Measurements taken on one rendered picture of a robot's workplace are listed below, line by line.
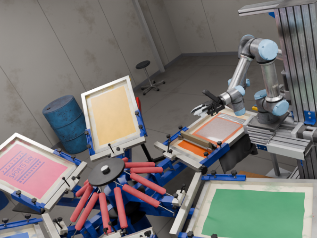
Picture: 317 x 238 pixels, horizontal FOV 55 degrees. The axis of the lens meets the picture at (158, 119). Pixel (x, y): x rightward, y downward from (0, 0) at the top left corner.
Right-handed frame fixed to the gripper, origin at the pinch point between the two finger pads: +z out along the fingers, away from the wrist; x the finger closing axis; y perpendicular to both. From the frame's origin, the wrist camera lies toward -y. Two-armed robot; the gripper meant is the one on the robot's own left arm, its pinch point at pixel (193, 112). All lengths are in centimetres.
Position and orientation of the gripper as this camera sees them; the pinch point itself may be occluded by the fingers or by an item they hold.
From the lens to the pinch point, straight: 191.4
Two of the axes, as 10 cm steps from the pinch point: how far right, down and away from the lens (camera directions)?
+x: -2.7, -2.4, 9.3
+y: 4.0, 8.6, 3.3
